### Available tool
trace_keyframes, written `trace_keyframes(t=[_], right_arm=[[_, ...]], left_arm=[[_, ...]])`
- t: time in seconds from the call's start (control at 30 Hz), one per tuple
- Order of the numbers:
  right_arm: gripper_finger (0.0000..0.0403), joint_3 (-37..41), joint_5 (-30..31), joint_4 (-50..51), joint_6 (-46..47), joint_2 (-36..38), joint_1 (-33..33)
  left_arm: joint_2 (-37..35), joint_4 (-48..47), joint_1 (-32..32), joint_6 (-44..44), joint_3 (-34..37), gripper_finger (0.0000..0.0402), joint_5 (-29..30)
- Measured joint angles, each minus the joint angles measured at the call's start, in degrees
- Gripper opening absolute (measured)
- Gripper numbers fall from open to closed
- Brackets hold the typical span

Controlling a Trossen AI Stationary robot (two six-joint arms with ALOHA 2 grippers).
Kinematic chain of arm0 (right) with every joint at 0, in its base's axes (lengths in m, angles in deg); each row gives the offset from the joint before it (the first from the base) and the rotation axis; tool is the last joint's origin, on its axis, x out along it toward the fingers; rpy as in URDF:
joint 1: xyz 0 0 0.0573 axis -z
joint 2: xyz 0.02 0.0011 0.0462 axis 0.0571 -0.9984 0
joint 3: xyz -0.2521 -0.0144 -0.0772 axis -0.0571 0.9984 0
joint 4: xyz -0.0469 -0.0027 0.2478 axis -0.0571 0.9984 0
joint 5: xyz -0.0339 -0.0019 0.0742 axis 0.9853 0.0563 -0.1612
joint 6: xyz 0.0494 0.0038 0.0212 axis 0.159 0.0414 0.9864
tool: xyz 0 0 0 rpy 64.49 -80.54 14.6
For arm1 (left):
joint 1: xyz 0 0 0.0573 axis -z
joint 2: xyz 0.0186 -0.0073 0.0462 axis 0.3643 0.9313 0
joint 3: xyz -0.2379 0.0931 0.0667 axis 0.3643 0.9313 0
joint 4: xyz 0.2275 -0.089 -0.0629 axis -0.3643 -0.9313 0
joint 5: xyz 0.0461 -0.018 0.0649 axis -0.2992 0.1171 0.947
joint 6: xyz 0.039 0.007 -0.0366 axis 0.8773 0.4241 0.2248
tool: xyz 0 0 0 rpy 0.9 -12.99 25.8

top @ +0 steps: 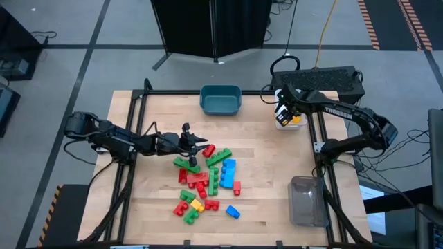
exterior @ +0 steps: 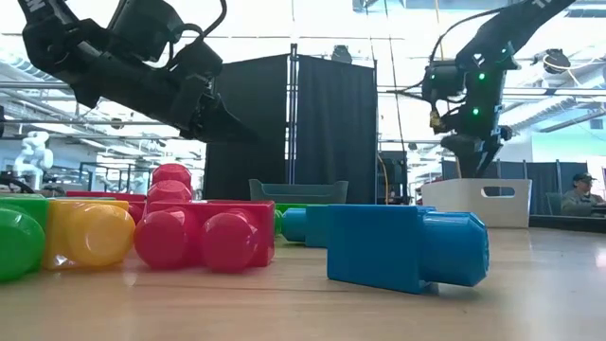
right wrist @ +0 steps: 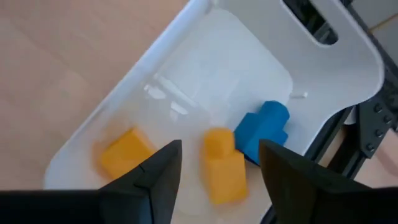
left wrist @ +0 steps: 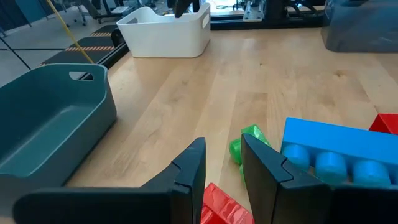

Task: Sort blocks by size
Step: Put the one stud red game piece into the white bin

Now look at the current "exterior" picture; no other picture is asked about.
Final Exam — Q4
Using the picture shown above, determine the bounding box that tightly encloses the red two-stud building block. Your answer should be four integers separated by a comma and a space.
146, 163, 194, 205
133, 199, 276, 275

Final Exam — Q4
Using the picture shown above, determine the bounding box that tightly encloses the white plastic bin with handles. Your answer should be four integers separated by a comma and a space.
419, 178, 533, 229

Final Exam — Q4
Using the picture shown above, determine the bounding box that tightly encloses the blue one-stud building block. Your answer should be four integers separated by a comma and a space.
326, 204, 490, 295

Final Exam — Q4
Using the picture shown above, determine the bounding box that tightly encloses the black left wrist camera cable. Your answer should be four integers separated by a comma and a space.
163, 0, 228, 48

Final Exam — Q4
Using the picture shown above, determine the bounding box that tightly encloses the person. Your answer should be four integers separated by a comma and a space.
561, 172, 606, 218

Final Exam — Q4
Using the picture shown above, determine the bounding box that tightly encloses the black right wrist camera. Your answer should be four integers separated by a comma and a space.
420, 61, 468, 103

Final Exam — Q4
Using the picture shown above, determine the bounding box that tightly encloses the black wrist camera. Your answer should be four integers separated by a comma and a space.
107, 0, 186, 63
420, 61, 468, 103

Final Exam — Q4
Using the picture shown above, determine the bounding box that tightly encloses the green two-stud building block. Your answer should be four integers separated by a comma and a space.
0, 196, 51, 284

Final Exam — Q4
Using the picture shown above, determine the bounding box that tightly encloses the dark teal plastic bin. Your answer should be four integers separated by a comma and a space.
248, 178, 349, 206

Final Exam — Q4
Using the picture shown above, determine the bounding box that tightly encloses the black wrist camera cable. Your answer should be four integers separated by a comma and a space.
163, 0, 228, 48
428, 4, 512, 65

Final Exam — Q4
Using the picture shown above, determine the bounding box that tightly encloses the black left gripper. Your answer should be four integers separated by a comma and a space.
141, 38, 259, 143

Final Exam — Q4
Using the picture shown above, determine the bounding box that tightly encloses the yellow one-stud building block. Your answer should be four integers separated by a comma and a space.
43, 198, 136, 271

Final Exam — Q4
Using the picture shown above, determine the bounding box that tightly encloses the black perforated computer case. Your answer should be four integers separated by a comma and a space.
377, 150, 409, 206

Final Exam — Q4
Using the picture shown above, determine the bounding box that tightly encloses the black metal background rack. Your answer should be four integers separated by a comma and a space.
78, 160, 155, 194

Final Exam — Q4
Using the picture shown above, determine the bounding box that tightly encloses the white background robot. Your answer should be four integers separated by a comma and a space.
12, 131, 54, 190

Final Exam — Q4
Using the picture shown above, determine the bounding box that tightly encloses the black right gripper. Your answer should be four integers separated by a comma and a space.
439, 101, 514, 180

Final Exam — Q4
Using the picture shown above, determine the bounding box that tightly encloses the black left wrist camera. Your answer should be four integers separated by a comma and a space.
107, 0, 186, 63

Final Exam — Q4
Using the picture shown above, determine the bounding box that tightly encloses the blue four-stud building block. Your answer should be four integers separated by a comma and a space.
281, 204, 332, 249

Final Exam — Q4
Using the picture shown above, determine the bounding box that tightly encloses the black hanging cable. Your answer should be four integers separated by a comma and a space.
383, 0, 408, 153

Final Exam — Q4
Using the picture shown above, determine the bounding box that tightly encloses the black fabric partition panel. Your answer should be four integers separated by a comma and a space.
203, 53, 291, 203
295, 54, 379, 205

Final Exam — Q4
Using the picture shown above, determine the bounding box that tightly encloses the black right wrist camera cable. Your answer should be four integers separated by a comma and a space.
428, 4, 512, 65

